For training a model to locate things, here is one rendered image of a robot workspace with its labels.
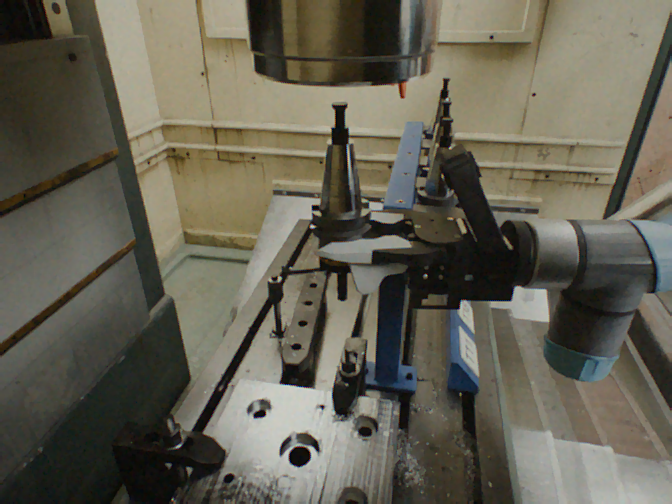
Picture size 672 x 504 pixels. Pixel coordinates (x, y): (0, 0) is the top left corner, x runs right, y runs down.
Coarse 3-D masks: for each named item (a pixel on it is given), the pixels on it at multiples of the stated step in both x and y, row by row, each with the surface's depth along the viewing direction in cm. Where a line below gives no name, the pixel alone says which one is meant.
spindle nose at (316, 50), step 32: (256, 0) 33; (288, 0) 31; (320, 0) 30; (352, 0) 30; (384, 0) 30; (416, 0) 32; (256, 32) 34; (288, 32) 32; (320, 32) 31; (352, 32) 31; (384, 32) 31; (416, 32) 33; (256, 64) 36; (288, 64) 33; (320, 64) 32; (352, 64) 32; (384, 64) 33; (416, 64) 34
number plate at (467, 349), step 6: (462, 330) 80; (462, 336) 79; (468, 336) 81; (462, 342) 77; (468, 342) 79; (462, 348) 76; (468, 348) 78; (474, 348) 80; (462, 354) 74; (468, 354) 76; (474, 354) 79; (468, 360) 75; (474, 360) 77; (468, 366) 74; (474, 366) 76; (474, 372) 75
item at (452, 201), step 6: (420, 186) 67; (420, 192) 64; (420, 198) 64; (426, 198) 63; (432, 198) 63; (438, 198) 63; (444, 198) 63; (450, 198) 63; (456, 198) 63; (426, 204) 64; (432, 204) 63; (438, 204) 63; (444, 204) 62; (450, 204) 63; (456, 204) 66
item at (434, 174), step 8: (440, 152) 61; (432, 160) 62; (440, 160) 61; (432, 168) 62; (432, 176) 63; (440, 176) 62; (432, 184) 63; (440, 184) 62; (432, 192) 63; (440, 192) 63; (448, 192) 63
